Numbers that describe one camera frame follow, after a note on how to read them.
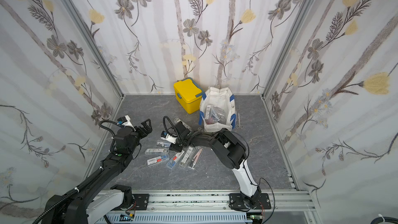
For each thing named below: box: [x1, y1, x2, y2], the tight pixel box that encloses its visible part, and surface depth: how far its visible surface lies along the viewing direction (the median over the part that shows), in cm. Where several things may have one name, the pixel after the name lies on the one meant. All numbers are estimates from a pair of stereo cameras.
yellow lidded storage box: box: [173, 77, 205, 115], surface depth 107 cm
